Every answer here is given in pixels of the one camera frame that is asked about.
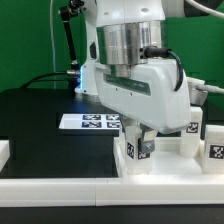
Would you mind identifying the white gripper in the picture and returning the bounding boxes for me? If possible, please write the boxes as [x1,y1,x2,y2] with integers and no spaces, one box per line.
[95,59,191,154]

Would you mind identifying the white square tabletop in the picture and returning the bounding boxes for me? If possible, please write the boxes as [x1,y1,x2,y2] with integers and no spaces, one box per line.
[113,137,202,177]

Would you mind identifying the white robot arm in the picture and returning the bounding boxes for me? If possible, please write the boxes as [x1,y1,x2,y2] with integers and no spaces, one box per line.
[80,0,224,153]

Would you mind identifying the white front fence bar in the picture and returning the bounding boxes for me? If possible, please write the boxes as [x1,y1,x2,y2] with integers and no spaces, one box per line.
[0,175,224,207]

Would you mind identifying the white left fence piece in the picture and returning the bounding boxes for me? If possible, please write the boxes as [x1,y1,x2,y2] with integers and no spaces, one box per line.
[0,140,10,172]

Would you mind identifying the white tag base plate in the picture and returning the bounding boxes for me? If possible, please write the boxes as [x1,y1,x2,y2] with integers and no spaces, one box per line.
[59,114,120,130]

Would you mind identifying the black cable bundle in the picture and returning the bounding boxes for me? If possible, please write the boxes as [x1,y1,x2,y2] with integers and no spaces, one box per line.
[20,69,81,90]

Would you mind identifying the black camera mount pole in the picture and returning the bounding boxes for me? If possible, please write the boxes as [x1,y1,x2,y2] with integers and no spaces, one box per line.
[59,0,84,91]

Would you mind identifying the white hanging cable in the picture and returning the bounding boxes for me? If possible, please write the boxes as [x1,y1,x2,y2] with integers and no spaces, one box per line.
[49,0,58,90]

